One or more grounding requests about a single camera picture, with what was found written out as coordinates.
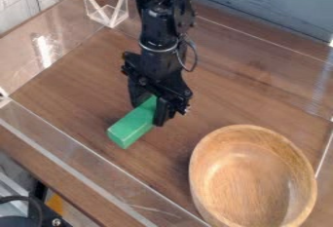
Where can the clear acrylic corner bracket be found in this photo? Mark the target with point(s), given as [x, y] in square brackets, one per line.
[108, 15]

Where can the clear acrylic enclosure wall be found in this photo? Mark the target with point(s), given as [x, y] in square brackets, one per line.
[260, 77]

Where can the brown wooden bowl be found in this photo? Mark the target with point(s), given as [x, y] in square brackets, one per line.
[251, 179]

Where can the green rectangular block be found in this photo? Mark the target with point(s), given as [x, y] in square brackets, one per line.
[133, 124]

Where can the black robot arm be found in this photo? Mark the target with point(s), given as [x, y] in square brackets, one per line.
[165, 20]

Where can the black device lower left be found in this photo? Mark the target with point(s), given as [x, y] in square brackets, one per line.
[45, 219]

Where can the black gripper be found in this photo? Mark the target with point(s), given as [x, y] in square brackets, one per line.
[153, 75]

